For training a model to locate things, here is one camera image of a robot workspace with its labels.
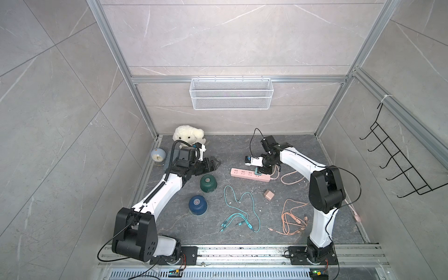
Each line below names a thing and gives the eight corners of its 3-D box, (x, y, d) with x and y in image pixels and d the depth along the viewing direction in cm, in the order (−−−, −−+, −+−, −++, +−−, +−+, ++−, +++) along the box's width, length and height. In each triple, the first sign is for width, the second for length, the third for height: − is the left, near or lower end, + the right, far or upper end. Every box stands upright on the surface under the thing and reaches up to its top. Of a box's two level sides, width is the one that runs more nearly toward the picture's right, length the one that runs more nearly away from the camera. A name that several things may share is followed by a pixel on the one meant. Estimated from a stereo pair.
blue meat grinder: (191, 219, 86) (187, 210, 77) (193, 204, 90) (190, 195, 82) (207, 219, 86) (204, 210, 77) (208, 204, 90) (206, 195, 82)
